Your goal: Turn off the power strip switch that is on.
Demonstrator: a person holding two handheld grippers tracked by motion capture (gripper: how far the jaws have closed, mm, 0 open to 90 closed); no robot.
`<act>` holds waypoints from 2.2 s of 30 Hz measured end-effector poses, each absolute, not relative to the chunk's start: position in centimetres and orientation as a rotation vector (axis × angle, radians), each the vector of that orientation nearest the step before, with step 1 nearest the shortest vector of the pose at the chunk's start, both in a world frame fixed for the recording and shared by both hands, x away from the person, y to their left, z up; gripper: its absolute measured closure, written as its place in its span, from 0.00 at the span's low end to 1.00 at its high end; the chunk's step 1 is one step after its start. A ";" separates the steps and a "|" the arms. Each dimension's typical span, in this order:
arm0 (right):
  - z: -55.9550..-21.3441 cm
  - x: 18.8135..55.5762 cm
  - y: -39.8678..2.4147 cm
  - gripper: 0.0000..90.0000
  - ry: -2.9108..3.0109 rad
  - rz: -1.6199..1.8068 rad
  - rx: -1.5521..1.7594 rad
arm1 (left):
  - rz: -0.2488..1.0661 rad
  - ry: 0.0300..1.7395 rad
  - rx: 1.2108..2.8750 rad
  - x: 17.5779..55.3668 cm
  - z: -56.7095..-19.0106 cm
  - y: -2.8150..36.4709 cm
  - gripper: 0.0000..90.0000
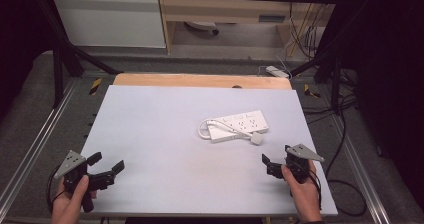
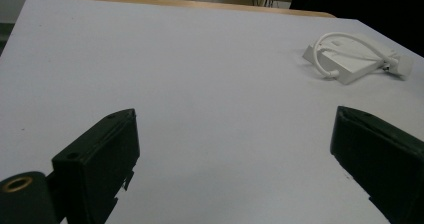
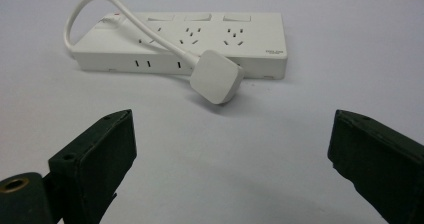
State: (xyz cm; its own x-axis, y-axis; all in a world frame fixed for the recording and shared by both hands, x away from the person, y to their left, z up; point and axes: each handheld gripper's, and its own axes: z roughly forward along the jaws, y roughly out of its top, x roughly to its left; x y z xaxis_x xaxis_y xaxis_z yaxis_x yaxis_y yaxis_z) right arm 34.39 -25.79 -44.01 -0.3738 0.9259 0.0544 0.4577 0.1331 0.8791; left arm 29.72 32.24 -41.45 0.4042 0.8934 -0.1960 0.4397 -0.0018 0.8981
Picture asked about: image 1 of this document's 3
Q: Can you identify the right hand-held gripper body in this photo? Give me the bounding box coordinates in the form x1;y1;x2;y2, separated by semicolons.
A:
266;143;325;185

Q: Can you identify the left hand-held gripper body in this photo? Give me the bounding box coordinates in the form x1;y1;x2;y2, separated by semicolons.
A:
54;149;116;214

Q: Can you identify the person's left hand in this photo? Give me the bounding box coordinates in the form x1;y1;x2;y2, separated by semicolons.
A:
50;175;98;224

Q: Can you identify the person's right hand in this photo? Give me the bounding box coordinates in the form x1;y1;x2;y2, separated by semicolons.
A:
280;159;324;224

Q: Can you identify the white plug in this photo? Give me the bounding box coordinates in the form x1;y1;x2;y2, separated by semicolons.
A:
249;132;265;146

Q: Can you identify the yellow black tape strip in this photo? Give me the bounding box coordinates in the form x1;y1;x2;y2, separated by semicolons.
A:
88;77;103;96
303;83;322;99

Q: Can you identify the black metal stand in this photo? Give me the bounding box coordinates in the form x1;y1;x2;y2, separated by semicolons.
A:
34;0;125;109
289;48;345;116

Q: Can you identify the small white power strip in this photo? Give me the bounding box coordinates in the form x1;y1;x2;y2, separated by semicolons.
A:
265;65;291;79

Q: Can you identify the wooden table board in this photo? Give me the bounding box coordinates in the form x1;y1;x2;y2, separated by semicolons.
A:
112;72;293;91

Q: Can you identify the white cabinet panel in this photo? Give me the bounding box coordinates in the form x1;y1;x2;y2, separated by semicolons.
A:
50;0;167;49

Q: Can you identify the white chair base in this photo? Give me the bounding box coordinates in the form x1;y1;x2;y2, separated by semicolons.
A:
184;20;220;36

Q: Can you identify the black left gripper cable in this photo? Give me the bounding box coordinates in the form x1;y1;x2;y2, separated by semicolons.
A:
46;165;67;214

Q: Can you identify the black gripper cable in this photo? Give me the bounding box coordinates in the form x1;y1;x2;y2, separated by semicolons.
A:
307;168;324;212
46;165;67;214

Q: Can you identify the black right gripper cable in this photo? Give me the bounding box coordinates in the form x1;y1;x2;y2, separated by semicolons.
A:
307;168;324;212

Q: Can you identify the aluminium rail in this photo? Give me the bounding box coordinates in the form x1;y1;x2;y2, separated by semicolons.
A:
331;115;392;224
0;78;79;207

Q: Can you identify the black floor cable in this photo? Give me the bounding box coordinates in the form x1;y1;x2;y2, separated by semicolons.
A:
301;68;368;218

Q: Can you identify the white power strip cable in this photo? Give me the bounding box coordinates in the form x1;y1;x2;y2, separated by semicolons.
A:
198;118;254;140

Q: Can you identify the bundle of hanging cables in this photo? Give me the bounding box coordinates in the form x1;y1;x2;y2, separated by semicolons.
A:
288;0;338;60

